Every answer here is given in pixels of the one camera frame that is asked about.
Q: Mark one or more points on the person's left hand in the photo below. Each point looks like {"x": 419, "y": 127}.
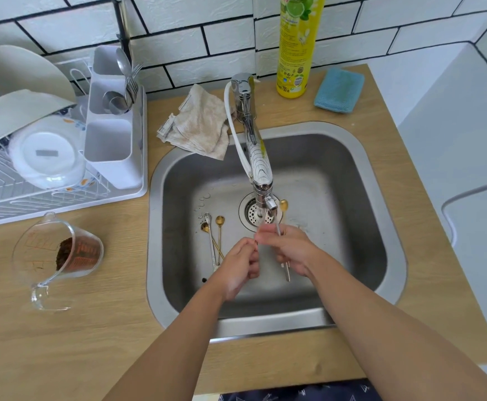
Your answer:
{"x": 235, "y": 267}

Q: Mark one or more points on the person's right hand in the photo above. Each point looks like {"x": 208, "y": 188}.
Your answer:
{"x": 293, "y": 248}

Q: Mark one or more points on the long silver spoon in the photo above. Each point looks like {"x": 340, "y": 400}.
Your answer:
{"x": 287, "y": 275}

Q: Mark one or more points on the small silver spoon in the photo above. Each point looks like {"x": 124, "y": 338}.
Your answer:
{"x": 207, "y": 217}

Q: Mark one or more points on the person's left forearm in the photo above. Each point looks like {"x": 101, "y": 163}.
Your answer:
{"x": 168, "y": 354}

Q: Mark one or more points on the person's right forearm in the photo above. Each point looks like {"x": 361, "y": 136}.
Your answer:
{"x": 394, "y": 342}

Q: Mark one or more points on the white dish rack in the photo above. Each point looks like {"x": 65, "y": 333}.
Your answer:
{"x": 105, "y": 200}

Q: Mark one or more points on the beige rag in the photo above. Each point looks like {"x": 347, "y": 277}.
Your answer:
{"x": 199, "y": 121}

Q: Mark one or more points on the yellow dish soap bottle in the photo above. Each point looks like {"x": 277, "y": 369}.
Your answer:
{"x": 295, "y": 45}

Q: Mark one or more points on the steel sink drain strainer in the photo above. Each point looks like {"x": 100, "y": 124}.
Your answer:
{"x": 249, "y": 210}

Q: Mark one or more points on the stainless steel sink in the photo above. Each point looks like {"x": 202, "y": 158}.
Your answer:
{"x": 344, "y": 183}

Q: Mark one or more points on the navy patterned shorts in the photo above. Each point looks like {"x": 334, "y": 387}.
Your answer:
{"x": 302, "y": 392}

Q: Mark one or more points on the white cutlery holder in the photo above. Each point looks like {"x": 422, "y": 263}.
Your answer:
{"x": 112, "y": 167}

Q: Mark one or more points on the chrome faucet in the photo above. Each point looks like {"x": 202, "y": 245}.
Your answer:
{"x": 243, "y": 93}

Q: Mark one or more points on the blue sponge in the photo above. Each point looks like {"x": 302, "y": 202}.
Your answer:
{"x": 339, "y": 91}

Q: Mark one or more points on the brown coffee grounds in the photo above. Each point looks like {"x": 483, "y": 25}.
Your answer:
{"x": 64, "y": 253}

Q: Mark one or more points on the steel ladle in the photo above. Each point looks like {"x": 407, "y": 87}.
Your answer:
{"x": 116, "y": 103}

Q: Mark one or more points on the clear measuring jug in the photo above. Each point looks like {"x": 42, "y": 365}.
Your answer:
{"x": 30, "y": 248}

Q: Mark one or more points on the steel fork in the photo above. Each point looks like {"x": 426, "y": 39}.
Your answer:
{"x": 131, "y": 85}

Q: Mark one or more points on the white floral print bowl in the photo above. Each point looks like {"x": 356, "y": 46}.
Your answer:
{"x": 47, "y": 171}

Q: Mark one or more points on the white plate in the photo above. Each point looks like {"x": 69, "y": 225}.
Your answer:
{"x": 24, "y": 66}

